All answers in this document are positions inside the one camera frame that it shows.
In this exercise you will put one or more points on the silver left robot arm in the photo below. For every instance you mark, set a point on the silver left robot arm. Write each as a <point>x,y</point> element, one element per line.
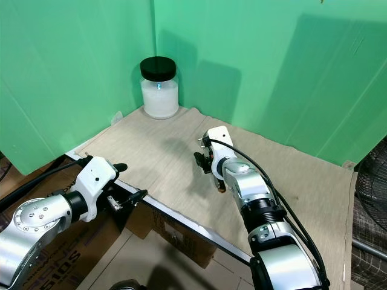
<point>36,232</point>

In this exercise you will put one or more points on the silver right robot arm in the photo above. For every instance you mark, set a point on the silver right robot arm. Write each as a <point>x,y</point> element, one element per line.
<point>281,260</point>

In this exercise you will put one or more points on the beige table cloth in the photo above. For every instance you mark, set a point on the beige table cloth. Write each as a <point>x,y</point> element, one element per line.
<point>157,151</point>

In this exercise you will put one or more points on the white jar with black lid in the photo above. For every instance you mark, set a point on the white jar with black lid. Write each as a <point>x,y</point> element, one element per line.
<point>160,99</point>

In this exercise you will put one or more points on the brown printed cardboard box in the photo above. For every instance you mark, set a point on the brown printed cardboard box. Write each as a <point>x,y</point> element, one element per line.
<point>196,241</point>
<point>13,181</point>

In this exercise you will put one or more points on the green backdrop board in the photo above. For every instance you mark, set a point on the green backdrop board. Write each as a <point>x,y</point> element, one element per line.
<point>72,78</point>
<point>266,60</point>

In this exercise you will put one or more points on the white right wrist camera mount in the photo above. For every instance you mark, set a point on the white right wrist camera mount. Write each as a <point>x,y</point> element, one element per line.
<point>218,136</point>

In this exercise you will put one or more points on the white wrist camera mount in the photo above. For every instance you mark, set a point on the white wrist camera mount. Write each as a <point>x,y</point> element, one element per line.
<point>97,178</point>
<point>218,136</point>

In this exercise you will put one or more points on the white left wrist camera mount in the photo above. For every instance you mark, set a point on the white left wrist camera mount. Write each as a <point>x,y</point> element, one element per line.
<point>97,178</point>

